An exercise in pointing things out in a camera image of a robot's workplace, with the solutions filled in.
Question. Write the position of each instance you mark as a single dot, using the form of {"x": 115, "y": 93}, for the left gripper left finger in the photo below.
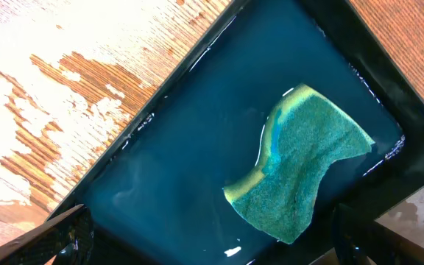
{"x": 64, "y": 239}

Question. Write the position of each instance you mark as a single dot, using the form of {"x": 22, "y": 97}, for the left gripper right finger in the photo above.
{"x": 360, "y": 240}

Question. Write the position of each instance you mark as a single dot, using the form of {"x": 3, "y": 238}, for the green yellow sponge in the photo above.
{"x": 303, "y": 136}

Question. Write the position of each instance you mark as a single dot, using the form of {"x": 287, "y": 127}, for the black water tray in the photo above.
{"x": 156, "y": 196}

